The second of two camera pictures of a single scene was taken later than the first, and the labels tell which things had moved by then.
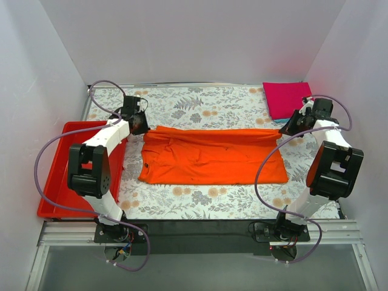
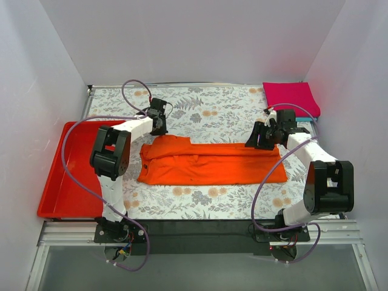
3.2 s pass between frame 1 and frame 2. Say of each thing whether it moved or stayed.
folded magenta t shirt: stayed
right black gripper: moved
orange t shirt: moved
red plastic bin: stayed
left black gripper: moved
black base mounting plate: stayed
